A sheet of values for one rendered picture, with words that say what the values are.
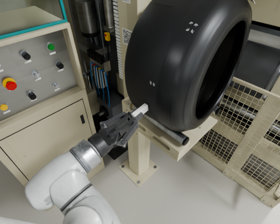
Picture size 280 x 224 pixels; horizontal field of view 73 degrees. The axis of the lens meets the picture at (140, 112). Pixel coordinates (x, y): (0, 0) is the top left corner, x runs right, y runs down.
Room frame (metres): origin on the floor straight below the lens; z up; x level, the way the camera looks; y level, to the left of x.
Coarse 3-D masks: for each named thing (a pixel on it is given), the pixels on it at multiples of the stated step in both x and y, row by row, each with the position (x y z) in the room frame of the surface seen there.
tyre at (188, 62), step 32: (160, 0) 0.68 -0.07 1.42; (192, 0) 0.62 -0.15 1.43; (224, 0) 0.61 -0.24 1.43; (160, 32) 0.57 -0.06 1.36; (224, 32) 0.56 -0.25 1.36; (128, 64) 0.59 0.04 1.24; (160, 64) 0.51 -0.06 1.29; (192, 64) 0.48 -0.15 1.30; (224, 64) 0.86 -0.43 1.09; (160, 96) 0.47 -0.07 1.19; (192, 96) 0.46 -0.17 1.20; (192, 128) 0.51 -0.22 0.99
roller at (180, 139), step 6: (132, 108) 0.74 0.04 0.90; (144, 114) 0.68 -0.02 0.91; (150, 120) 0.65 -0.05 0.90; (156, 126) 0.62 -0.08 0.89; (162, 126) 0.60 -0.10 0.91; (168, 132) 0.56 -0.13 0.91; (174, 132) 0.55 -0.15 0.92; (180, 132) 0.55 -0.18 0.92; (174, 138) 0.54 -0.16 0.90; (180, 138) 0.52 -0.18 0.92; (186, 138) 0.52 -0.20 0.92
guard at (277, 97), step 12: (252, 84) 0.81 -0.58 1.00; (228, 96) 0.87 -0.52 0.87; (240, 96) 0.82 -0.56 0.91; (276, 96) 0.71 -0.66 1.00; (240, 120) 0.79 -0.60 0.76; (204, 144) 0.89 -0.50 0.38; (216, 144) 0.83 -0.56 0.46; (228, 144) 0.78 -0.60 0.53; (240, 144) 0.74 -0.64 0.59; (252, 144) 0.70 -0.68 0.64; (276, 144) 0.63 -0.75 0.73; (240, 156) 0.71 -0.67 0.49; (252, 156) 0.67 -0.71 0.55; (228, 168) 0.72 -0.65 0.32; (264, 168) 0.61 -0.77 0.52; (264, 192) 0.54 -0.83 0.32
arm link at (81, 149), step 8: (80, 144) 0.34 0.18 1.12; (88, 144) 0.34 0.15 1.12; (72, 152) 0.31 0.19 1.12; (80, 152) 0.31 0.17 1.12; (88, 152) 0.31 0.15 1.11; (96, 152) 0.32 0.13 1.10; (80, 160) 0.29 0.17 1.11; (88, 160) 0.30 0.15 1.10; (96, 160) 0.31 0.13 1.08; (88, 168) 0.28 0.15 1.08
